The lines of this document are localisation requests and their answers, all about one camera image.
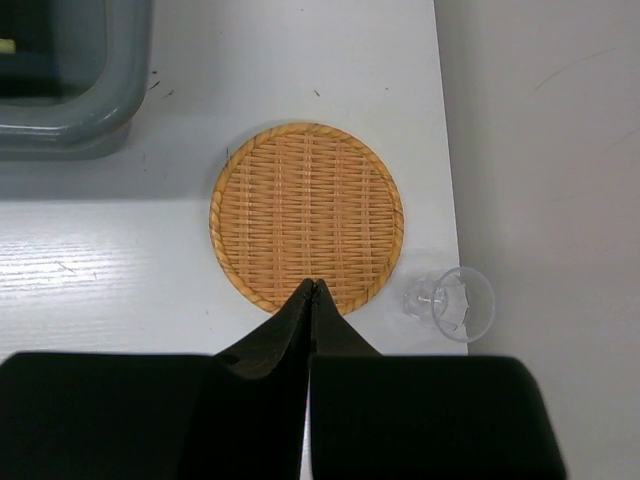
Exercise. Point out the clear plastic cup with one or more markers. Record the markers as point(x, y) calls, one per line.
point(459, 303)

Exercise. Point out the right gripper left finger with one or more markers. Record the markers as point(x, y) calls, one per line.
point(238, 414)

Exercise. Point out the round orange woven tray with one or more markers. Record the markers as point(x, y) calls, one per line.
point(306, 201)

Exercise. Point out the grey plastic bin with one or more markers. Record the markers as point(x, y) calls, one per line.
point(77, 78)

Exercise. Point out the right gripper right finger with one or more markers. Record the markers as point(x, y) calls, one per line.
point(421, 417)

